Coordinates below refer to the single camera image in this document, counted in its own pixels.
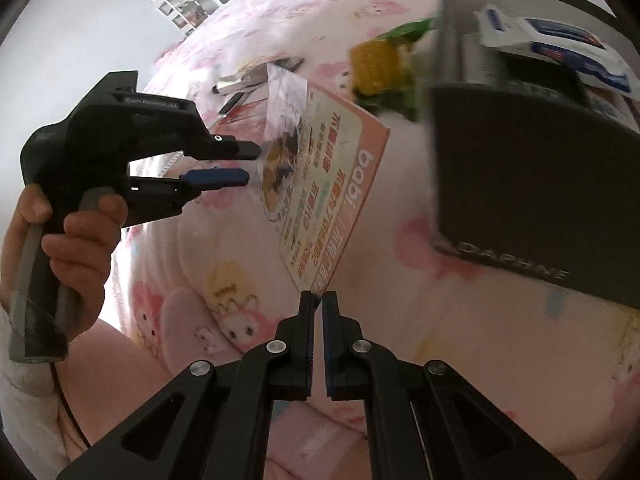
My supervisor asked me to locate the person left hand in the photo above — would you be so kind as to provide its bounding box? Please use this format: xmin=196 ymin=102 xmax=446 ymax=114
xmin=0 ymin=183 xmax=129 ymax=344

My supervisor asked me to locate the red packet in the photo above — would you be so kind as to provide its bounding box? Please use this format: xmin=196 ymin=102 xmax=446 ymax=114
xmin=209 ymin=99 xmax=268 ymax=144

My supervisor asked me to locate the white shelf rack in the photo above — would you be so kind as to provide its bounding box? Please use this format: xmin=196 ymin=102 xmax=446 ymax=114
xmin=152 ymin=0 xmax=218 ymax=37

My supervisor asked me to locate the plush corn toy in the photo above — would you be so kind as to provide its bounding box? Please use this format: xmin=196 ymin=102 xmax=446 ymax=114
xmin=349 ymin=18 xmax=435 ymax=122

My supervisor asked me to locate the black Daphne shoe box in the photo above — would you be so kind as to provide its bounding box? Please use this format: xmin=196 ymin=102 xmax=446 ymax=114
xmin=430 ymin=0 xmax=639 ymax=307

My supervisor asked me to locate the orange babi flyer card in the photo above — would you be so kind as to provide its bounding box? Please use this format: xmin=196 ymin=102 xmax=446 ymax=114
xmin=260 ymin=64 xmax=390 ymax=296

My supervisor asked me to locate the black pen device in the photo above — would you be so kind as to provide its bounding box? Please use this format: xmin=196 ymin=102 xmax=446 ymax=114
xmin=212 ymin=56 xmax=305 ymax=96

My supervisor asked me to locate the pink cartoon blanket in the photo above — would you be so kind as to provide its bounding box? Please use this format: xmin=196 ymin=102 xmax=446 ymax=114
xmin=88 ymin=0 xmax=639 ymax=478

